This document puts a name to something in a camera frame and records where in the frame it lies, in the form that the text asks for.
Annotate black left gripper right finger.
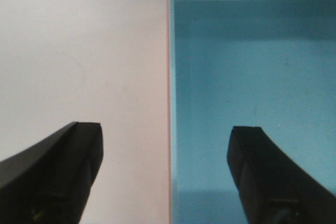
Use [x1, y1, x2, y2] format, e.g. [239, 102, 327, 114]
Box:
[227, 126, 335, 223]

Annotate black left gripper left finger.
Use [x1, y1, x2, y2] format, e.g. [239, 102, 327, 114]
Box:
[1, 122, 103, 223]

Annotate light blue plastic box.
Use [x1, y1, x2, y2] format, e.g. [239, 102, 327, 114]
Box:
[169, 0, 335, 223]

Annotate pink plastic box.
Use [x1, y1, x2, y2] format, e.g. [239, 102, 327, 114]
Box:
[1, 0, 170, 223]

